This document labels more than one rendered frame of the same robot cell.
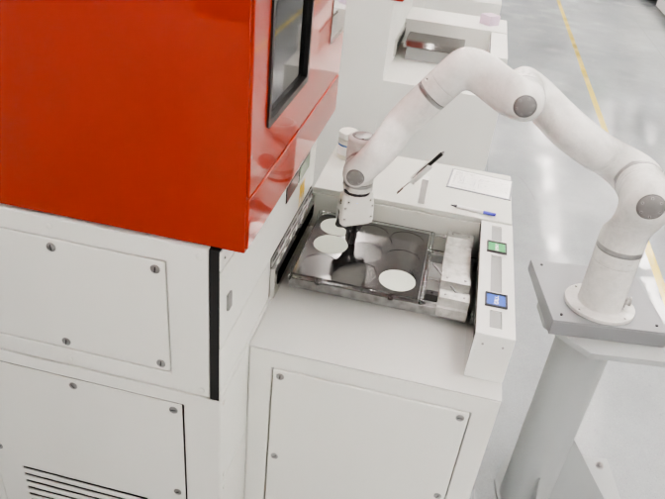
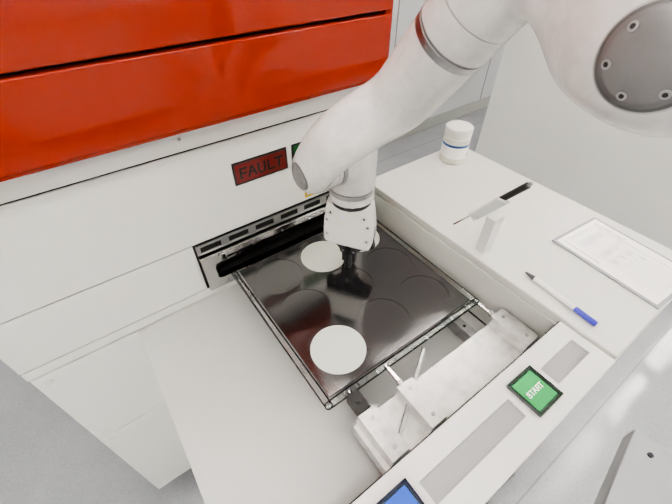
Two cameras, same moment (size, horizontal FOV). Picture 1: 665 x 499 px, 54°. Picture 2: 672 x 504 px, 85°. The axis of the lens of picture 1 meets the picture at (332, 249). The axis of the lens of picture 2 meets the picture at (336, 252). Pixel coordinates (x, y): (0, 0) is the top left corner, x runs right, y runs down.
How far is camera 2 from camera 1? 1.37 m
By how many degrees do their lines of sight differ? 37
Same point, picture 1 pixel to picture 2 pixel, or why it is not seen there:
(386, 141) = (339, 123)
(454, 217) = (518, 293)
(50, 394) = not seen: hidden behind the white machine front
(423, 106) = (410, 58)
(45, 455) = not seen: hidden behind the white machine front
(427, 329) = (336, 443)
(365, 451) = not seen: outside the picture
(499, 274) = (481, 452)
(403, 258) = (386, 319)
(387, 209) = (433, 240)
